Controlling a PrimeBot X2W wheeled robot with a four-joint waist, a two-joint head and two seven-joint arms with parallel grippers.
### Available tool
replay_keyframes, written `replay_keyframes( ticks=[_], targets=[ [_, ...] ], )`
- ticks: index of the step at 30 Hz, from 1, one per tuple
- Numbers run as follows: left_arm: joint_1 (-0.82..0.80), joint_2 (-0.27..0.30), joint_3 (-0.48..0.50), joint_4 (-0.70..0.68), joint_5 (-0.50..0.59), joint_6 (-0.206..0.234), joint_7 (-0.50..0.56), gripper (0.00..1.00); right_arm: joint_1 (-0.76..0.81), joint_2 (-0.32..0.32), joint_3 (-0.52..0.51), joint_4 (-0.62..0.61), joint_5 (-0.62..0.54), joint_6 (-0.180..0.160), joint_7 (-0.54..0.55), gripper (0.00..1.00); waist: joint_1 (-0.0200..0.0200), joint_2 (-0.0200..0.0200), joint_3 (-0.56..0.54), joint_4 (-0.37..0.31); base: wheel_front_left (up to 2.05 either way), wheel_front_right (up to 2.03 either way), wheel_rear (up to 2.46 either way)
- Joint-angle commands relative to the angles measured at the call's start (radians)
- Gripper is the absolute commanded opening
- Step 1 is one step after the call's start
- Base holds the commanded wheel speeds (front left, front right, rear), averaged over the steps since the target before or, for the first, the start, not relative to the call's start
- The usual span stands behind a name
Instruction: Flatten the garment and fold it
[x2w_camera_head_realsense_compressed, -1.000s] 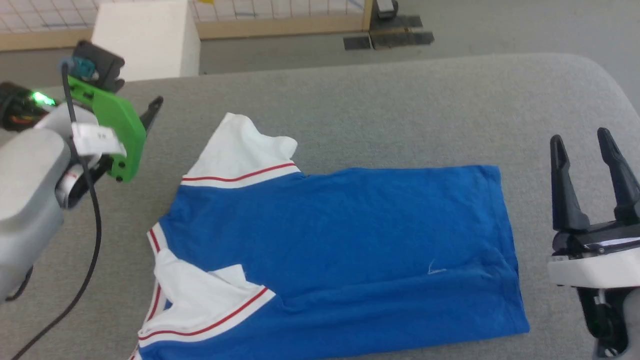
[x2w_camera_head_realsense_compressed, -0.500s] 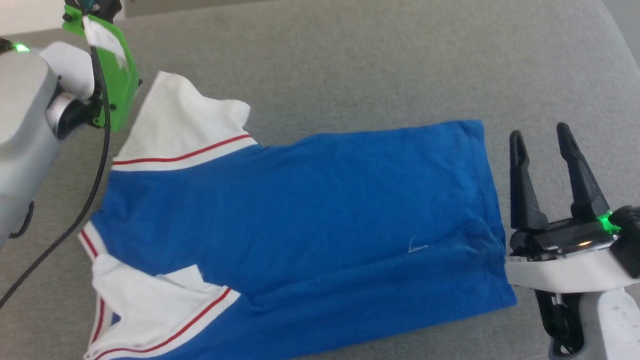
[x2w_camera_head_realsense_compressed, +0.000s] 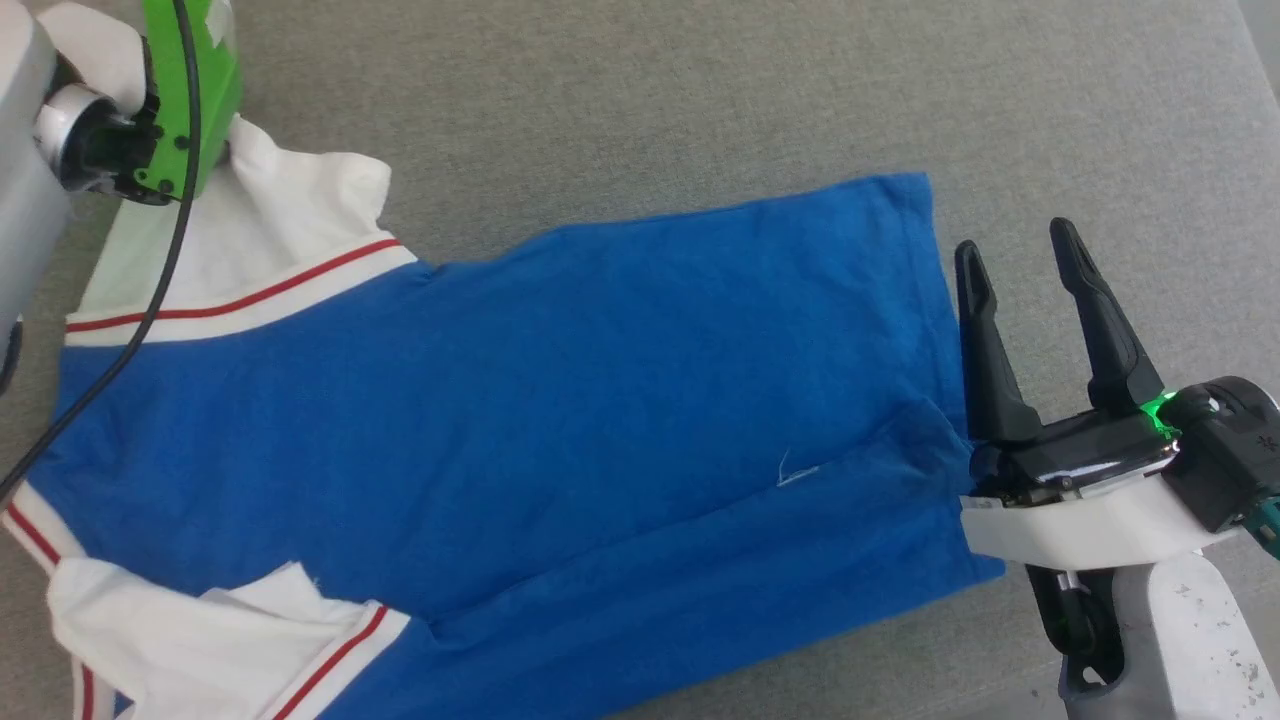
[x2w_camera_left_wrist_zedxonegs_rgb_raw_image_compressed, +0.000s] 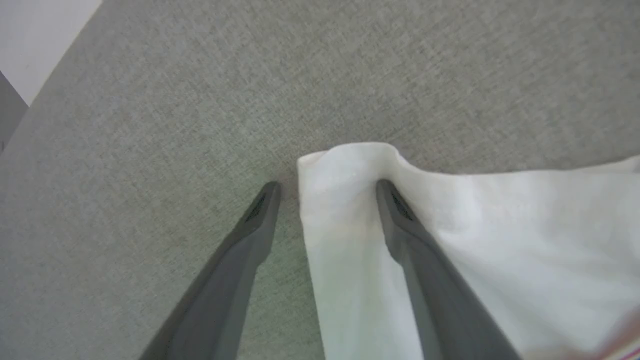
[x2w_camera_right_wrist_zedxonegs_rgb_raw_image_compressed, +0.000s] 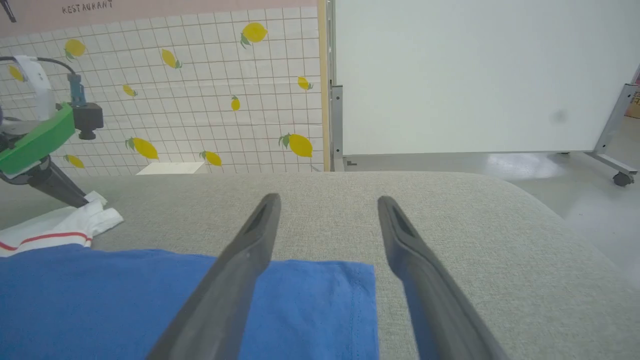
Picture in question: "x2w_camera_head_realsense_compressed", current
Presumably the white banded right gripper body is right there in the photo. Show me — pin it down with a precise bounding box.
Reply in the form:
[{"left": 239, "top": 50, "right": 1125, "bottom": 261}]
[{"left": 958, "top": 398, "right": 1246, "bottom": 573}]

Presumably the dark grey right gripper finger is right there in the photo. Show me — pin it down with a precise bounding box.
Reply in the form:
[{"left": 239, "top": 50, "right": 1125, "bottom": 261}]
[
  {"left": 1048, "top": 217, "right": 1167, "bottom": 415},
  {"left": 953, "top": 240, "right": 1043, "bottom": 448}
]

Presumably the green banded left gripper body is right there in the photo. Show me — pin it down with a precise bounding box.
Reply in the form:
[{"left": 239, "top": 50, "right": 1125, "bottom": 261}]
[{"left": 133, "top": 0, "right": 244, "bottom": 207}]

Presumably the blue and white striped garment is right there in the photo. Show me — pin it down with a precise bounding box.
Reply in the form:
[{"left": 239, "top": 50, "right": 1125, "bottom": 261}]
[{"left": 0, "top": 115, "right": 1007, "bottom": 720}]

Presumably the long black cable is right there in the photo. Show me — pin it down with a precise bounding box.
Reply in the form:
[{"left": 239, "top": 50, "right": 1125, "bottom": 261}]
[{"left": 0, "top": 0, "right": 204, "bottom": 501}]

